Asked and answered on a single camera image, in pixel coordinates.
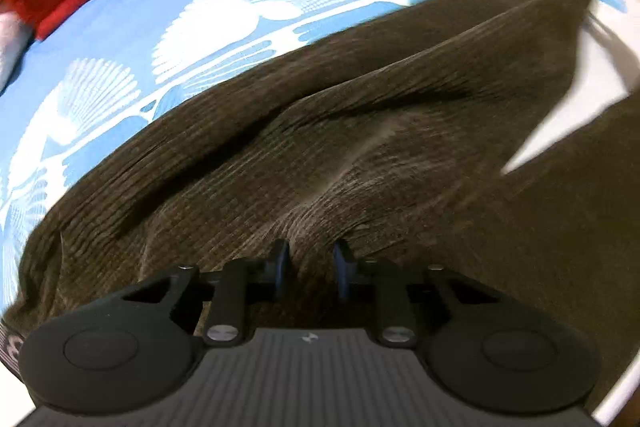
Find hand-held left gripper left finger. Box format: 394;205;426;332
115;239;292;349

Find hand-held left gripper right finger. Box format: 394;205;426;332
331;239;497;349

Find white folded towels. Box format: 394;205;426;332
0;9;34;94

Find dark olive corduroy pants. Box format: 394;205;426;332
0;0;640;414

